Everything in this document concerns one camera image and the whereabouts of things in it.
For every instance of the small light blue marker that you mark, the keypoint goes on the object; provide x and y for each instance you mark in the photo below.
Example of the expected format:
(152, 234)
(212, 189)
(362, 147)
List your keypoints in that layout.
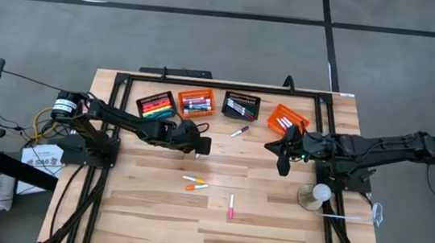
(285, 122)

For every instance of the dark green Expo marker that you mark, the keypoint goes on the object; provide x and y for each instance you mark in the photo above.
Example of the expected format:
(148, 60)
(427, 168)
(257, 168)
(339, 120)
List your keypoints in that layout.
(198, 108)

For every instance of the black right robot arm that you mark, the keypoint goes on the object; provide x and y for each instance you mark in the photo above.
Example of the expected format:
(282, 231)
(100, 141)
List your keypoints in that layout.
(380, 148)

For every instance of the light blue highlighter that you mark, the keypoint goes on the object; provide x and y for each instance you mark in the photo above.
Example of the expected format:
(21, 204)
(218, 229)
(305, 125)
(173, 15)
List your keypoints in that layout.
(163, 117)
(159, 115)

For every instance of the small purple marker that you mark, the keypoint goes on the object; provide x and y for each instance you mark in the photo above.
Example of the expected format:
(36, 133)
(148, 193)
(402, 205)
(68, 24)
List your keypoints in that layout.
(239, 131)

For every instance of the orange plastic basket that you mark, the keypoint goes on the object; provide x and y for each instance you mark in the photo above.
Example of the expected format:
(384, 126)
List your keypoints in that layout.
(197, 92)
(299, 118)

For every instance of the yellow-green highlighter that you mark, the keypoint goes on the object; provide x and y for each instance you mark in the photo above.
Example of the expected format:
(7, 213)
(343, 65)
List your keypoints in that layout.
(159, 112)

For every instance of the pink highlighter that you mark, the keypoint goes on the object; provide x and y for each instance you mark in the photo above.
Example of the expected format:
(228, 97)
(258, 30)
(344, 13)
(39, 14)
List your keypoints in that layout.
(157, 105)
(156, 101)

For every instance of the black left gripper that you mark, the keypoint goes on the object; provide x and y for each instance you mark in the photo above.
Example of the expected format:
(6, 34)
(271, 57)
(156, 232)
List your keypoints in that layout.
(191, 141)

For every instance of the black bar device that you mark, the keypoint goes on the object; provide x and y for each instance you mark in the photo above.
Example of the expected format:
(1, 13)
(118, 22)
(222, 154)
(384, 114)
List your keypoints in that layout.
(178, 72)

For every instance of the small yellow marker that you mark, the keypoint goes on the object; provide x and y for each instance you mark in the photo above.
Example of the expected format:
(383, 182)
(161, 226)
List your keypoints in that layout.
(288, 121)
(194, 179)

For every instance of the orange highlighter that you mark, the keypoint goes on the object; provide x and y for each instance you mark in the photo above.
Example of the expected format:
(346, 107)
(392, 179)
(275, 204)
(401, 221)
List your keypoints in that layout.
(158, 108)

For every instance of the brass lamp white bulb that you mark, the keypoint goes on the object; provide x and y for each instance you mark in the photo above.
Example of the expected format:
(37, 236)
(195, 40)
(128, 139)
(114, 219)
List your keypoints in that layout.
(321, 192)

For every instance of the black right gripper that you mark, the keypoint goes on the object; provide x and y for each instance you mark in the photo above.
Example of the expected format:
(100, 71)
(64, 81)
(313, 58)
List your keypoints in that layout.
(304, 144)

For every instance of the black beam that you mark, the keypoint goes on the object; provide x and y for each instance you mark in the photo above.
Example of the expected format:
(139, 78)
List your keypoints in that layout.
(14, 167)

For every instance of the small pink marker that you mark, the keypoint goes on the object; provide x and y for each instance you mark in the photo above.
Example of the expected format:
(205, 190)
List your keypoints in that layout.
(231, 206)
(280, 124)

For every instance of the red Expo marker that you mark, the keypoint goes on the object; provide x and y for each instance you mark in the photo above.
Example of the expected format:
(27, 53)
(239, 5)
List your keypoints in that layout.
(196, 98)

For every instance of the thin green marker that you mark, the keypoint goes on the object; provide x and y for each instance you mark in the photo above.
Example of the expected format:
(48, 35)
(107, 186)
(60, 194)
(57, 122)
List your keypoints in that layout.
(243, 109)

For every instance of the black plastic basket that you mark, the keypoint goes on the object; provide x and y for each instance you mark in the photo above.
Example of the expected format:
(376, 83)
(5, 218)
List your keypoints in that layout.
(241, 96)
(140, 103)

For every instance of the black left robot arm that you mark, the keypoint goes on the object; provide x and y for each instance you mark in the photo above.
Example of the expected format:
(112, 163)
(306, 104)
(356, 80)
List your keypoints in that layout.
(120, 119)

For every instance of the magenta Expo marker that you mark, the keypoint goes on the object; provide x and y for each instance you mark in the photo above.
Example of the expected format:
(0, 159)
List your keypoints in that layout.
(197, 102)

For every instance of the teal Expo marker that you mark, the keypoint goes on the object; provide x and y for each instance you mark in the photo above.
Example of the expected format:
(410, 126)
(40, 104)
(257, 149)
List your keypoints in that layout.
(192, 110)

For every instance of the black aluminium table frame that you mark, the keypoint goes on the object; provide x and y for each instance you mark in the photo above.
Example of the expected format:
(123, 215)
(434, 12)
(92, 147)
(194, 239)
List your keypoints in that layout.
(225, 86)

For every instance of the thin red marker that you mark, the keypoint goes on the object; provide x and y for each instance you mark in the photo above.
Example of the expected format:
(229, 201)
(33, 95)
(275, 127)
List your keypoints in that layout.
(238, 112)

